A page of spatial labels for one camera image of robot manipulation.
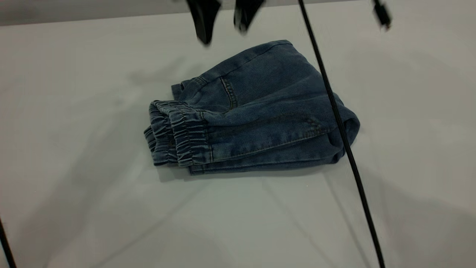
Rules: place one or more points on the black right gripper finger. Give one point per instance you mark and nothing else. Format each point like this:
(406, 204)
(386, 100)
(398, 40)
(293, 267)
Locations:
(247, 13)
(203, 18)

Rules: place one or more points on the blue denim shorts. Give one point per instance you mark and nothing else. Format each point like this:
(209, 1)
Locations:
(260, 111)

